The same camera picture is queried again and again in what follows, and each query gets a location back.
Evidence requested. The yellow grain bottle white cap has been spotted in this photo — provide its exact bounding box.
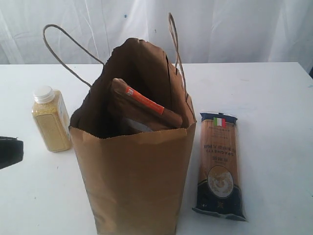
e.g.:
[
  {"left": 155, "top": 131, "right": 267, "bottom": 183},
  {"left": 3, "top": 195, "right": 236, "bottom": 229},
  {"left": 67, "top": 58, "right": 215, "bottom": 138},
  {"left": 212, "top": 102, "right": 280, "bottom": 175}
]
[{"left": 32, "top": 86, "right": 72, "bottom": 152}]

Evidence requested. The brown pouch with orange label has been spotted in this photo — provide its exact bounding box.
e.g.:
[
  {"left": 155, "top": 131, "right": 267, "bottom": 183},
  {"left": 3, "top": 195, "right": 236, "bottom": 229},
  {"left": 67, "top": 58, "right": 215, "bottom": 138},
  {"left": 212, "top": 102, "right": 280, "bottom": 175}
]
[{"left": 110, "top": 78, "right": 182, "bottom": 133}]

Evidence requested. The large brown paper bag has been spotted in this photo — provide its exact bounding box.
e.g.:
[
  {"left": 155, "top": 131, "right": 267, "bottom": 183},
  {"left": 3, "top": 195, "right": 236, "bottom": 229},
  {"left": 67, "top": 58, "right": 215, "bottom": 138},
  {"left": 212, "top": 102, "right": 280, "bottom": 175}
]
[{"left": 42, "top": 12, "right": 197, "bottom": 235}]

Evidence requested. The spaghetti packet with Italian flag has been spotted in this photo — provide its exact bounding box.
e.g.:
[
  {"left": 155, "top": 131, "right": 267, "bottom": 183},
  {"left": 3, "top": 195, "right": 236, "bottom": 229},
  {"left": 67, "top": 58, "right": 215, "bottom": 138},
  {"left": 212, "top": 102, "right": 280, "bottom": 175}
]
[{"left": 192, "top": 112, "right": 246, "bottom": 221}]

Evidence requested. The white backdrop curtain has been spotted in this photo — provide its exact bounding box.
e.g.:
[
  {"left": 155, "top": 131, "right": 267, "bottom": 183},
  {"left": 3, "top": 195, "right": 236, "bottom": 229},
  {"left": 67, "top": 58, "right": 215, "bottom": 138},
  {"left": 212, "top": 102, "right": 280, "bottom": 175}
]
[{"left": 0, "top": 0, "right": 313, "bottom": 71}]

